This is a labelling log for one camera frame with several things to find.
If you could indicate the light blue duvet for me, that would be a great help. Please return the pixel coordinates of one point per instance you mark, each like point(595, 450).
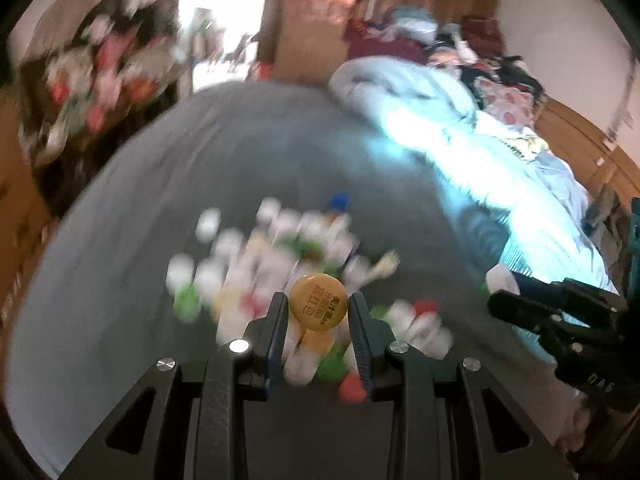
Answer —
point(538, 201)

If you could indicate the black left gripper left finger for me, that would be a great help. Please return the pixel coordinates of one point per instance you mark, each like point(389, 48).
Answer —
point(189, 417)

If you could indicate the yellow bottle cap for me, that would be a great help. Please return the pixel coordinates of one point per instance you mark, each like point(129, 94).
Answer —
point(318, 302)

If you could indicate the cluttered side table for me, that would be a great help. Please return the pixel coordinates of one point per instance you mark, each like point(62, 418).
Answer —
point(87, 65)

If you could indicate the red patterned pillow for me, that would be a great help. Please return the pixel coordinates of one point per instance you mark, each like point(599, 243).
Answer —
point(513, 107)

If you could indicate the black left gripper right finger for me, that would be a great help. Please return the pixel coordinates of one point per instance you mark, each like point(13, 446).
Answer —
point(450, 421)

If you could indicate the red bottle cap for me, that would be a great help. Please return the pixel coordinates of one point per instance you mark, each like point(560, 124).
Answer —
point(351, 390)

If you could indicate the grey bed sheet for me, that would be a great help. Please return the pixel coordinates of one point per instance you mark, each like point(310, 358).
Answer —
point(97, 315)

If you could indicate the cardboard box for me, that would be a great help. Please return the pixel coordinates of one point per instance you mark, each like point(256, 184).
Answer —
point(311, 45)

